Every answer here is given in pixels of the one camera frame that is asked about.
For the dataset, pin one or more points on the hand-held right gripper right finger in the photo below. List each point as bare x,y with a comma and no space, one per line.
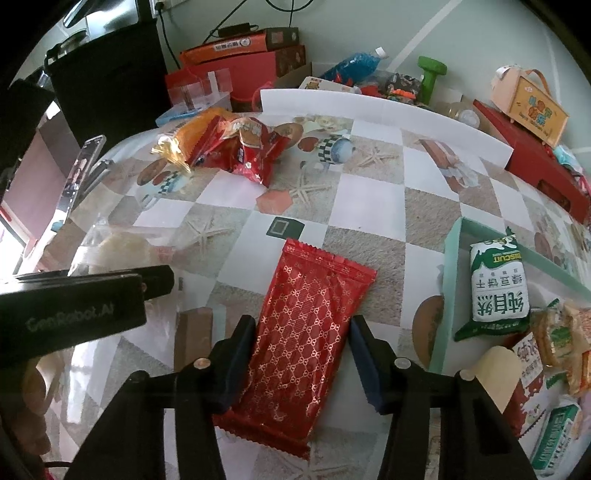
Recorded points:
369,381

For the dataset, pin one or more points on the clear pale pastry packet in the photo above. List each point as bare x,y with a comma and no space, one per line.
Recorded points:
115,247

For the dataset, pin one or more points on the smartphone on stand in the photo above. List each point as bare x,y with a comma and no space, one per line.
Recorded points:
83,170

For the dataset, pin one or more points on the green dumbbell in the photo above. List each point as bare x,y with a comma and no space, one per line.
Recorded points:
431,76

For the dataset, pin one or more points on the beige printed card box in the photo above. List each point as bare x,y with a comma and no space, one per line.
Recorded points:
328,85

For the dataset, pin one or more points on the black storage box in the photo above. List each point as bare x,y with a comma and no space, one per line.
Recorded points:
111,78

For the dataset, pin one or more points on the teal wipes packet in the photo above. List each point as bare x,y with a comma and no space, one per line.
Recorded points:
565,159

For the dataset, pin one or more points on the red gift box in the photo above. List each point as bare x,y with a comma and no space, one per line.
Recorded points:
531,152

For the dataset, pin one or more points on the teal-edged white tray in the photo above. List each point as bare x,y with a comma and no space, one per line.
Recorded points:
450,286

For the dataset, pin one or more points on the blue bottle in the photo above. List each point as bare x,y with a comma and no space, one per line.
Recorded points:
351,64

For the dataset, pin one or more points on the pink board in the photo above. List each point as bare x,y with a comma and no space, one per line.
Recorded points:
32,184

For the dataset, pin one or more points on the orange flat box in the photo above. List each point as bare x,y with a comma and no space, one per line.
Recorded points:
231,46

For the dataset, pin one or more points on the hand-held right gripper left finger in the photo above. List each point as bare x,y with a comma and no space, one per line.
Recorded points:
231,371

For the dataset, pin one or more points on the pile of small toys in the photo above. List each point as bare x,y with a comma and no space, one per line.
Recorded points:
397,87

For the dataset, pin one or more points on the red gold-patterned snack packet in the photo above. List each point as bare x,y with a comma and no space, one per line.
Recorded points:
300,332

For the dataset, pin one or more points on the black monitor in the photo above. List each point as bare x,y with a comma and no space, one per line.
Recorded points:
92,11

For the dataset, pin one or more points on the clear acrylic box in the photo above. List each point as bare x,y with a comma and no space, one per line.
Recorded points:
198,92

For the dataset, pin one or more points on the green white crisp packet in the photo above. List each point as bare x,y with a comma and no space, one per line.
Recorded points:
556,438

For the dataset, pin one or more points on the orange cracker packet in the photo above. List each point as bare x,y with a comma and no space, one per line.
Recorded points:
581,350
551,332

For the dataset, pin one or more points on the green white biscuit packet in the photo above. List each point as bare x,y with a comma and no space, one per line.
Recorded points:
496,286

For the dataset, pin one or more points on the white wall socket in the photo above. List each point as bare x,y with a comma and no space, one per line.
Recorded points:
161,4

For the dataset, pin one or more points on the dark red white snack packet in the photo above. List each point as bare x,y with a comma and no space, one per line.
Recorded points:
531,364

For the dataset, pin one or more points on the small clear jar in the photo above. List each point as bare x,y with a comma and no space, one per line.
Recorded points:
464,113

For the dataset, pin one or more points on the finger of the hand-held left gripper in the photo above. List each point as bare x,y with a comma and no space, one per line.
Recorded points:
159,281

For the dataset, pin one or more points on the red gift bag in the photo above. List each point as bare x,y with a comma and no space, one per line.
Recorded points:
249,76

